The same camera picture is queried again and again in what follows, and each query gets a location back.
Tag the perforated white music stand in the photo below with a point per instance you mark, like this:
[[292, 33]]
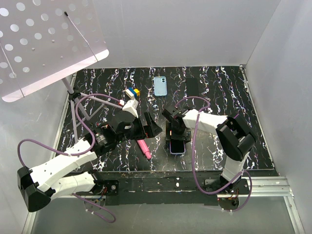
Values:
[[44, 41]]

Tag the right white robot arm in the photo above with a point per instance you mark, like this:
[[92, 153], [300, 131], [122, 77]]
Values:
[[236, 138]]

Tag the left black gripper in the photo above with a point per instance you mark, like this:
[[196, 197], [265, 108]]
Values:
[[149, 130]]

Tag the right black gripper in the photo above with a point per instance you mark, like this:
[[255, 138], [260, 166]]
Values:
[[186, 136]]

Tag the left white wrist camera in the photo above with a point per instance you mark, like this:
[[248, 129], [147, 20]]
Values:
[[129, 106]]

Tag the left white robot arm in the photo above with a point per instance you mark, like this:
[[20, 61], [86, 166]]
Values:
[[42, 184]]

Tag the white blue yellow toy blocks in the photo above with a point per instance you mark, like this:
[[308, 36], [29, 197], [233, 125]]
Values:
[[132, 93]]

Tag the bare black phone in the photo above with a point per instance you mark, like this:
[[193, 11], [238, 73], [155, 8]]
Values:
[[192, 87]]

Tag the pink marker pen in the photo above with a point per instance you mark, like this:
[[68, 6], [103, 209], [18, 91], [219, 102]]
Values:
[[144, 148]]

